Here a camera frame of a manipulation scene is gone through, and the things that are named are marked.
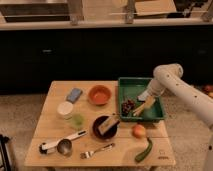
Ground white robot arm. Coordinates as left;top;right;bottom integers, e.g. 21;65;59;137
138;63;213;171

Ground light green plastic cup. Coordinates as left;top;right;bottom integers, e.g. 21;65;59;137
70;114;84;130

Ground white paper cup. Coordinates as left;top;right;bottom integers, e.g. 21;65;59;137
57;101;73;119

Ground silver metal measuring cup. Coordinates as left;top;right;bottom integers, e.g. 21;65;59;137
57;139;72;156

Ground pale yellow corn cob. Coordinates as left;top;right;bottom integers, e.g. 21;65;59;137
133;103;145;116

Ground green plastic tray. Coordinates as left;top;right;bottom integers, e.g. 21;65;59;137
118;77;165;122

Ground dark red grape bunch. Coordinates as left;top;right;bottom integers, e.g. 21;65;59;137
121;99;135;116

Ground orange peach fruit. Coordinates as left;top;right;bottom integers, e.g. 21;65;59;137
132;124;146;139

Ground yellow brown sponge block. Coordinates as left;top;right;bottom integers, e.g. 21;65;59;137
98;116;119;136

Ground orange plastic bowl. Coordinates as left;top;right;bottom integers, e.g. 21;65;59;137
88;85;111;105

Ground dark brown bowl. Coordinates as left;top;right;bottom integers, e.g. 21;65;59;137
92;115;119;140

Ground green cucumber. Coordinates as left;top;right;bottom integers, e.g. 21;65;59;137
135;138;153;163

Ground wooden folding table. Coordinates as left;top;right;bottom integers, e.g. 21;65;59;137
25;81;176;169

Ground blue sponge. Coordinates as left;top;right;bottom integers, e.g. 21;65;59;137
66;88;83;103

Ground silver metal fork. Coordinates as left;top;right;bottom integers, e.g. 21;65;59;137
80;143;115;159

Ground dark cabinet counter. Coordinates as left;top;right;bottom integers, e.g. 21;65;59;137
0;22;213;94

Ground black stand on floor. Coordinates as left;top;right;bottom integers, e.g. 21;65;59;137
0;134;13;171

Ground white handled citrus squeezer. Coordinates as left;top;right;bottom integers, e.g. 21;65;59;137
39;130;87;154

